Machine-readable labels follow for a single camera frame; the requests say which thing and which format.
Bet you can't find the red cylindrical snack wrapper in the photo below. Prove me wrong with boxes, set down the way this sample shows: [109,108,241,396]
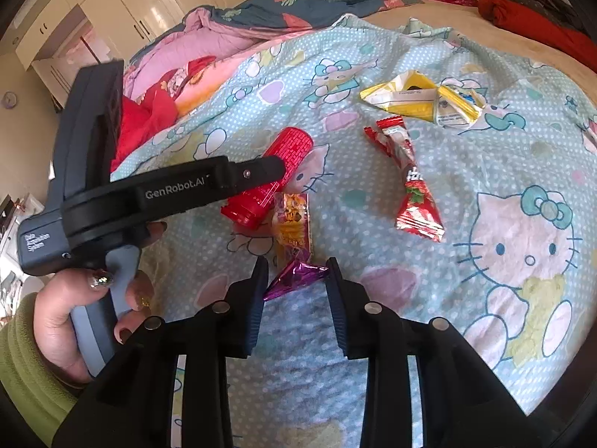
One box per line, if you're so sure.
[221,126,314,230]

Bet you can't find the person's left forearm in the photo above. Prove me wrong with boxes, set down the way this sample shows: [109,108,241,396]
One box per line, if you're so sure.
[0,292,89,435]

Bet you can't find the red white snack wrapper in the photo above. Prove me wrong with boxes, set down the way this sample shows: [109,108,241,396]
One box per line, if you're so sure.
[364,116,445,243]

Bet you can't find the purple foil wrapper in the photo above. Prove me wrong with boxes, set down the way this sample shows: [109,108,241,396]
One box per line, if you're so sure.
[263,260,329,302]

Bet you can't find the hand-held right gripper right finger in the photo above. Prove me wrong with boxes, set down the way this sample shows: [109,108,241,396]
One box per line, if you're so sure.
[325,256,542,448]

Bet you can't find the red floral cloth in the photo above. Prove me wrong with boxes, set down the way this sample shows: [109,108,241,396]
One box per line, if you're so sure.
[109,55,218,173]

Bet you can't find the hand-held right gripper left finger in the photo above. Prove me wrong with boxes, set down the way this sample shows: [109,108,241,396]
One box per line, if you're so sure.
[51,256,270,448]

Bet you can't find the red folded garment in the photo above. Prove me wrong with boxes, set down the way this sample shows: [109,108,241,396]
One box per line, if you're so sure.
[476,0,593,50]

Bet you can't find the blue pink floral quilt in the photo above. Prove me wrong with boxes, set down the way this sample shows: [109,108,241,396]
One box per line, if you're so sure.
[124,0,425,103]

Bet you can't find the orange candy wrapper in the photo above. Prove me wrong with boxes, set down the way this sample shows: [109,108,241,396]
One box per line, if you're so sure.
[271,191,314,267]

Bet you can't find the crumpled yellow carton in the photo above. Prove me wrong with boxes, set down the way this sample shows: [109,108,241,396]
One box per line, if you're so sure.
[359,70,486,129]

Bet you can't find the person's left hand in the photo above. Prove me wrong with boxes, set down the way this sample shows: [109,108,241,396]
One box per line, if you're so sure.
[35,221,168,383]

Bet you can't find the white wardrobe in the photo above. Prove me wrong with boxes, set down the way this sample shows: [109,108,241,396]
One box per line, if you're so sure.
[14,0,337,71]

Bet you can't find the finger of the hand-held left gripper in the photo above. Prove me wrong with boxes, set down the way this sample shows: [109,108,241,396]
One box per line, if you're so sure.
[223,155,288,194]

